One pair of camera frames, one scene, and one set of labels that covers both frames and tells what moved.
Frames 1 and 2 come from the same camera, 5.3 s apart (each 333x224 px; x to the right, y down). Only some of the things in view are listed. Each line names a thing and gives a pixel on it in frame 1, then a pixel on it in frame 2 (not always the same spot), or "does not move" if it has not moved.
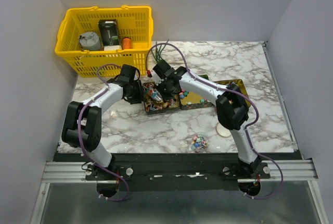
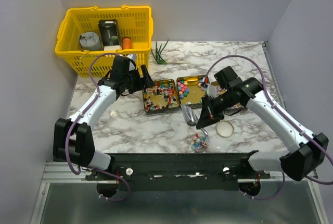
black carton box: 110,31 does not move
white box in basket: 112,48 does not move
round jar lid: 222,131 does not move
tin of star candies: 191,100 does not move
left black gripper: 137,99 to 144,82
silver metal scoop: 155,95 to 191,117
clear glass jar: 200,142 does not move
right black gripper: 167,97 to 209,114
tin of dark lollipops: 152,107 does not move
